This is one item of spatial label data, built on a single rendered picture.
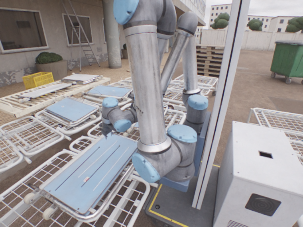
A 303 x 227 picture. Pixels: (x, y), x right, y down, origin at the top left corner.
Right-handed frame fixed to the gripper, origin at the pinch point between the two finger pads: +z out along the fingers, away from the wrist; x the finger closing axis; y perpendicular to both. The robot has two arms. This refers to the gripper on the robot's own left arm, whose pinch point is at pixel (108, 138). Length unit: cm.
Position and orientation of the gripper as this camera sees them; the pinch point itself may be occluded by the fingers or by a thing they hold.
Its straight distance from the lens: 119.6
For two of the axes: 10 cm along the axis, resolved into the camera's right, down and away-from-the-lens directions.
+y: -7.8, -5.7, 2.4
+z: -2.7, 6.7, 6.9
